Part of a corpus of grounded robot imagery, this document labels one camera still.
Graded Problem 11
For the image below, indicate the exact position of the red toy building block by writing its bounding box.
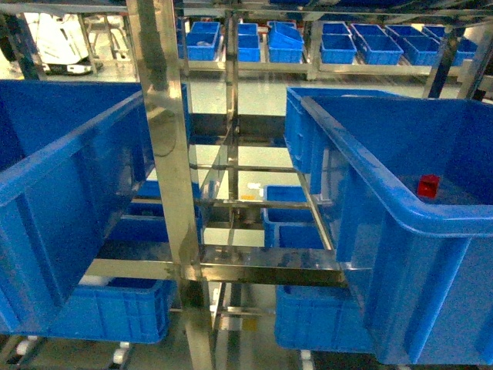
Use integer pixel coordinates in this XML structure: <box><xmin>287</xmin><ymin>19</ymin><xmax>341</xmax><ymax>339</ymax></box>
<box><xmin>417</xmin><ymin>174</ymin><xmax>441</xmax><ymax>199</ymax></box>

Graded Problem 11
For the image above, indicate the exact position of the small blue bin on floor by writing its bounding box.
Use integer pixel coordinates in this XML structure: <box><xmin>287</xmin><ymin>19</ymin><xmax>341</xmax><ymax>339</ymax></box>
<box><xmin>262</xmin><ymin>185</ymin><xmax>324</xmax><ymax>250</ymax></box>

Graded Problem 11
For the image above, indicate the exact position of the blue bin behind right bin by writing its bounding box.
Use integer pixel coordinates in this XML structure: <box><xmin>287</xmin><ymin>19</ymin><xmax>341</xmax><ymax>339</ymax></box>
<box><xmin>284</xmin><ymin>86</ymin><xmax>397</xmax><ymax>173</ymax></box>

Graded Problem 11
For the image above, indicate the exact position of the blue bin lower right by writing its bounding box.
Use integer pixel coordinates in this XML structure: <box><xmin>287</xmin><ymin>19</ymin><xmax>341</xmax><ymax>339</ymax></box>
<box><xmin>274</xmin><ymin>285</ymin><xmax>374</xmax><ymax>354</ymax></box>

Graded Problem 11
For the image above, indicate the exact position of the large blue bin upper right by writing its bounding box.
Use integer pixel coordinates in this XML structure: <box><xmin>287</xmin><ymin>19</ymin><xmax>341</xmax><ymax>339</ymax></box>
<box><xmin>302</xmin><ymin>96</ymin><xmax>492</xmax><ymax>365</ymax></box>

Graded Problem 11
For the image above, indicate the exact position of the large blue bin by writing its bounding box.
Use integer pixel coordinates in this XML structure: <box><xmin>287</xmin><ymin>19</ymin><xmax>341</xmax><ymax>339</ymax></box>
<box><xmin>302</xmin><ymin>96</ymin><xmax>492</xmax><ymax>365</ymax></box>
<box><xmin>1</xmin><ymin>79</ymin><xmax>154</xmax><ymax>334</ymax></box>

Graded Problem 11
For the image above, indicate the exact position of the blue bin lower left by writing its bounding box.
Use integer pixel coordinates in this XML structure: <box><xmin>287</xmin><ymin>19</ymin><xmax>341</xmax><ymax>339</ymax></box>
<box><xmin>45</xmin><ymin>277</ymin><xmax>176</xmax><ymax>344</ymax></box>

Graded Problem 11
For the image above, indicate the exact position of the large blue bin upper left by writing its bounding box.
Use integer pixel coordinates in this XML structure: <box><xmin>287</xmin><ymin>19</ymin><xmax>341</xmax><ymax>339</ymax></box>
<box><xmin>1</xmin><ymin>79</ymin><xmax>154</xmax><ymax>334</ymax></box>

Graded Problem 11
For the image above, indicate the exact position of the white machine in background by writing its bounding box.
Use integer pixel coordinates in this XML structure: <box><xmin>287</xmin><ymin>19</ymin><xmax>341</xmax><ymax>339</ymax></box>
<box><xmin>24</xmin><ymin>12</ymin><xmax>102</xmax><ymax>76</ymax></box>

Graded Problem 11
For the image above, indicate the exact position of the stainless steel vertical post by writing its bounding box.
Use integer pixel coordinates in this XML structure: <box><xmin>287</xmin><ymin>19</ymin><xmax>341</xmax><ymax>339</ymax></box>
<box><xmin>126</xmin><ymin>1</ymin><xmax>216</xmax><ymax>369</ymax></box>

